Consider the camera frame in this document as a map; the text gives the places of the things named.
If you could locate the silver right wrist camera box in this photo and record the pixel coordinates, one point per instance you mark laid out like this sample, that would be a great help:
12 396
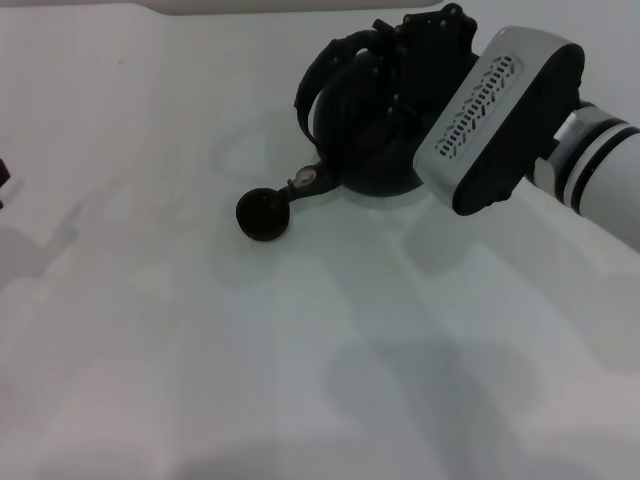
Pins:
500 125

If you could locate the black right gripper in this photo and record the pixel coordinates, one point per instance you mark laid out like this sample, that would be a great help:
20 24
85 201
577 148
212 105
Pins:
435 60

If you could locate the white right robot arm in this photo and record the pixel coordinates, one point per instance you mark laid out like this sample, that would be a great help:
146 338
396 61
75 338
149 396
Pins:
610 160

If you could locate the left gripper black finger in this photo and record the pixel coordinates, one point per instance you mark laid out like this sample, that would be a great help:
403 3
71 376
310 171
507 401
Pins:
4 172

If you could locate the small black teacup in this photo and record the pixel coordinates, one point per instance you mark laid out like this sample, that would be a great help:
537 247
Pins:
260 217

